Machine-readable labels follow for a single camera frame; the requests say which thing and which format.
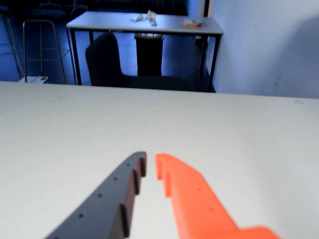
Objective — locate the black trash bin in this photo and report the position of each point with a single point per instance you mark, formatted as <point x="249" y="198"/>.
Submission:
<point x="149" y="57"/>

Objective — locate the small blue item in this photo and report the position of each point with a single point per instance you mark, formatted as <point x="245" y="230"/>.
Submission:
<point x="154" y="23"/>

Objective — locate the metal tube rack frame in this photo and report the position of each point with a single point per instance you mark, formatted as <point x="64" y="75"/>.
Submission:
<point x="37" y="20"/>

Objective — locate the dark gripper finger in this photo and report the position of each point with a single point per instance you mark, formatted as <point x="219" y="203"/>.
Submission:
<point x="104" y="206"/>

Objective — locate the orange and green packet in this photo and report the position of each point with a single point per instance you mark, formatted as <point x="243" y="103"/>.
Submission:
<point x="190" y="23"/>

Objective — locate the small pale item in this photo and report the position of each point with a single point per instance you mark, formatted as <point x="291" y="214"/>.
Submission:
<point x="138" y="18"/>

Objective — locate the white crumpled paper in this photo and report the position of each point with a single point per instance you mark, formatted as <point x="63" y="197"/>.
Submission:
<point x="151" y="15"/>

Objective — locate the metal stand leg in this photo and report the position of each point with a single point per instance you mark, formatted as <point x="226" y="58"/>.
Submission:
<point x="13" y="42"/>

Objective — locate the flat printed box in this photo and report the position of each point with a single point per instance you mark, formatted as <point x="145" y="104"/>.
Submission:
<point x="35" y="79"/>

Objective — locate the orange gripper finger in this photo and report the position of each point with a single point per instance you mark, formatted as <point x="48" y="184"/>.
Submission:
<point x="197" y="204"/>

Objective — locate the dark upholstered chair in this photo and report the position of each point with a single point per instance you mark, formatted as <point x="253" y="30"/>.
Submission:
<point x="104" y="62"/>

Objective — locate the grey table with black legs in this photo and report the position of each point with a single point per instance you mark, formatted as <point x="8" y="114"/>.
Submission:
<point x="112" y="22"/>

